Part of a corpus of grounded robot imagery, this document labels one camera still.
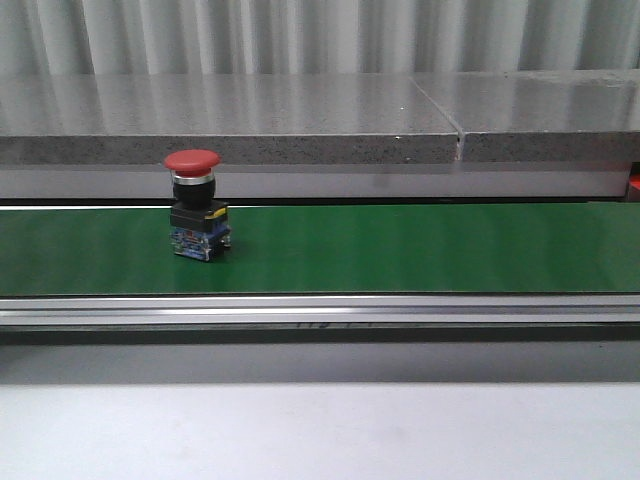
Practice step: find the grey stone slab left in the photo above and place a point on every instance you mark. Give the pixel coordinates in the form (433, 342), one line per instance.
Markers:
(321, 119)

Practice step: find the grey stone slab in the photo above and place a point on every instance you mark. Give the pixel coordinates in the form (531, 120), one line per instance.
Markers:
(321, 119)
(540, 116)

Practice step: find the grey stone slab right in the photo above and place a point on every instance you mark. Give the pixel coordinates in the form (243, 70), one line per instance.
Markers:
(540, 116)

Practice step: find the green conveyor belt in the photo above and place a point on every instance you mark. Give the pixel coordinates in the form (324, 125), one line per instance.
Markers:
(464, 248)

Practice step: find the white panel under slabs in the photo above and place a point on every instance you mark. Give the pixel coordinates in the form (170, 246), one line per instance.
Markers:
(504, 179)

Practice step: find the red object behind conveyor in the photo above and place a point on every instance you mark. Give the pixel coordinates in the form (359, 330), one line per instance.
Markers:
(632, 193)

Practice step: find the white curtain backdrop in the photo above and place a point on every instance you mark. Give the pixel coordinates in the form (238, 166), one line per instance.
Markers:
(292, 37)

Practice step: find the aluminium conveyor side rail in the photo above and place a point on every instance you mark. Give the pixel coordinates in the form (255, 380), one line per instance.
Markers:
(297, 310)

